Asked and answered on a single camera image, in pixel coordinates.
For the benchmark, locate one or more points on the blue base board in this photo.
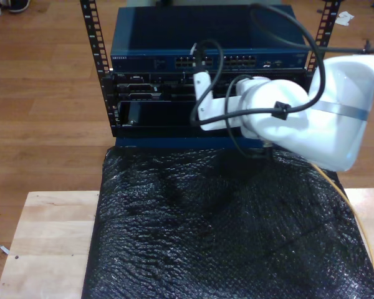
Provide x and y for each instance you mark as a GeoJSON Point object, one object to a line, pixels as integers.
{"type": "Point", "coordinates": [174, 142]}

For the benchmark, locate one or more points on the black rack server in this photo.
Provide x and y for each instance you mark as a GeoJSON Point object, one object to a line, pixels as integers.
{"type": "Point", "coordinates": [137, 88]}

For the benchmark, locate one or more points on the white crumpled paper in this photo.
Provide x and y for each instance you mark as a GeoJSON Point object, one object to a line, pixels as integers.
{"type": "Point", "coordinates": [344, 19]}

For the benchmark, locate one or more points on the black bubble mat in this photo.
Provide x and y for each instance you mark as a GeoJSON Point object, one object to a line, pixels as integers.
{"type": "Point", "coordinates": [190, 243]}

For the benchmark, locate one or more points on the dark blue shoe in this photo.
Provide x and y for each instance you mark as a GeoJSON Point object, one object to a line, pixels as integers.
{"type": "Point", "coordinates": [18, 6]}

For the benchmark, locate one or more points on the blue network switch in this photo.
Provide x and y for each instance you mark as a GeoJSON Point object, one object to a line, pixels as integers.
{"type": "Point", "coordinates": [159, 31]}

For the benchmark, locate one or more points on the black perforated rack post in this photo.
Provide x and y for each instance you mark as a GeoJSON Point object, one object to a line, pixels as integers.
{"type": "Point", "coordinates": [328, 18]}
{"type": "Point", "coordinates": [93, 31]}

